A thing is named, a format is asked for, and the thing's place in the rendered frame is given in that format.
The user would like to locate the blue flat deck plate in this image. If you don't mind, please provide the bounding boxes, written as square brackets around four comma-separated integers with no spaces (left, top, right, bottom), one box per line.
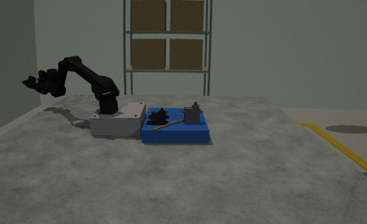
[142,108,210,143]

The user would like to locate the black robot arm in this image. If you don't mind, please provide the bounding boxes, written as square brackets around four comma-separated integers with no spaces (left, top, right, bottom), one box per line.
[37,55,119,114]

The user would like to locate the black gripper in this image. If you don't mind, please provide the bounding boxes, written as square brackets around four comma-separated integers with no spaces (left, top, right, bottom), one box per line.
[22,76,48,95]

